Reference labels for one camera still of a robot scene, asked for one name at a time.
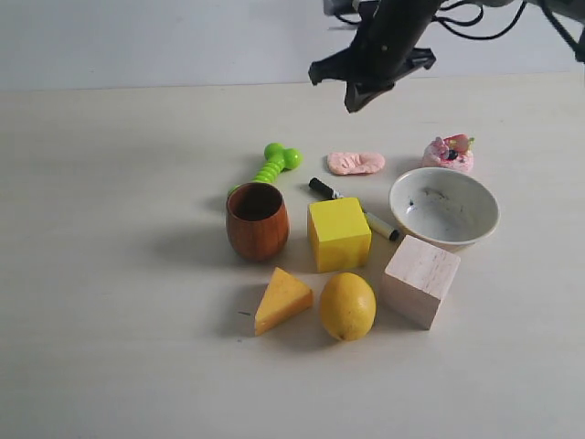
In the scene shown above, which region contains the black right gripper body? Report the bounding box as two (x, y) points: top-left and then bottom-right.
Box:
(308, 0), (437, 89)

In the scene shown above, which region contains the pink putty lump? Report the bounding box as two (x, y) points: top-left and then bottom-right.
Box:
(326, 152), (386, 176)

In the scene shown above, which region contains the green toy bone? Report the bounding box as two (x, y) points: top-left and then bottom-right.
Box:
(250, 143), (303, 185)

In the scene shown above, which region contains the pink toy cake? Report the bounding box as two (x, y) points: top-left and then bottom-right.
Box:
(421, 134), (474, 174)

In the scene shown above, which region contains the black marker pen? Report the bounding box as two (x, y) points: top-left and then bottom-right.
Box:
(308, 177), (400, 242)

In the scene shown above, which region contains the white ceramic bowl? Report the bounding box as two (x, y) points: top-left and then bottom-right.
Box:
(388, 167), (500, 250)

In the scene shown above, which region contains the yellow cube block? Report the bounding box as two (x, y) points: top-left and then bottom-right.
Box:
(307, 198), (372, 273)

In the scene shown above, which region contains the brown wooden cup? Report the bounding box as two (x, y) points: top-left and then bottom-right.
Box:
(225, 182), (290, 262)

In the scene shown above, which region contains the light wooden cube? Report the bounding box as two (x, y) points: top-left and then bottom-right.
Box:
(378, 235), (461, 330)

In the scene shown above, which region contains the yellow lemon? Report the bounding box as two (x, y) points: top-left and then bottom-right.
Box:
(319, 273), (377, 341)

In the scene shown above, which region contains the yellow cheese wedge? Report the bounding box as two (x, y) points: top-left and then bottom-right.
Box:
(254, 267), (314, 336)

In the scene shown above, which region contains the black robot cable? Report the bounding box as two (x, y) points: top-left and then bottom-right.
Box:
(429, 0), (527, 41)

